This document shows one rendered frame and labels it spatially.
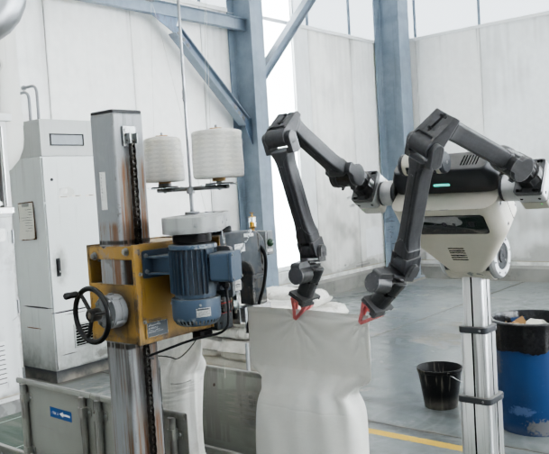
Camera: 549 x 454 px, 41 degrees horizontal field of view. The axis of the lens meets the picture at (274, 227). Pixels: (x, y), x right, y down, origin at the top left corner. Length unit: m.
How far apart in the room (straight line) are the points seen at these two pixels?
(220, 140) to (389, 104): 9.00
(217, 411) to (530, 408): 1.95
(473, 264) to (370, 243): 8.26
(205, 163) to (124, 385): 0.75
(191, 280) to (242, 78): 6.57
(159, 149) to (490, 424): 1.51
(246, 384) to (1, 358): 2.48
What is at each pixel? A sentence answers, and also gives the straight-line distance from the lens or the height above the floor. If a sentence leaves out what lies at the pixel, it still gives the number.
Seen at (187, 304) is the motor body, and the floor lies 1.15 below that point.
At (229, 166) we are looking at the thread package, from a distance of 2.30.
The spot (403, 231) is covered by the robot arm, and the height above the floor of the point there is 1.34.
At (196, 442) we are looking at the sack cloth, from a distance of 2.91.
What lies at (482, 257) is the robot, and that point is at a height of 1.21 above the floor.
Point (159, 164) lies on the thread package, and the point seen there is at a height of 1.59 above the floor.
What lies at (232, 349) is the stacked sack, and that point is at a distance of 5.42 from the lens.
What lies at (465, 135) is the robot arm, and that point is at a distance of 2.06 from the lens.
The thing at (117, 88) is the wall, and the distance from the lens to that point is 7.51.
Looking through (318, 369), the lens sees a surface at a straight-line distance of 2.44.
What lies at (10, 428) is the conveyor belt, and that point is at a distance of 3.98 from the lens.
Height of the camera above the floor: 1.49
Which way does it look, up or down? 3 degrees down
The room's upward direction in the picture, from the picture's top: 3 degrees counter-clockwise
